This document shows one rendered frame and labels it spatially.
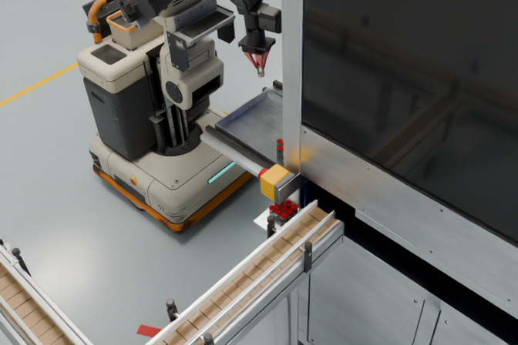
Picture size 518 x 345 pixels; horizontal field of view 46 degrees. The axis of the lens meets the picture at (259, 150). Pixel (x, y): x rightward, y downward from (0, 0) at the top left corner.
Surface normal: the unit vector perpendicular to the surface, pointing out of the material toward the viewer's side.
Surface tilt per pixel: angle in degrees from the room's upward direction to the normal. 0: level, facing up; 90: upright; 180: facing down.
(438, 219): 90
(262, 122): 0
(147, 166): 0
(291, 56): 90
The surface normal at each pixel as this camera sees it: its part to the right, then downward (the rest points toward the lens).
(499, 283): -0.69, 0.51
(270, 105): -0.04, -0.73
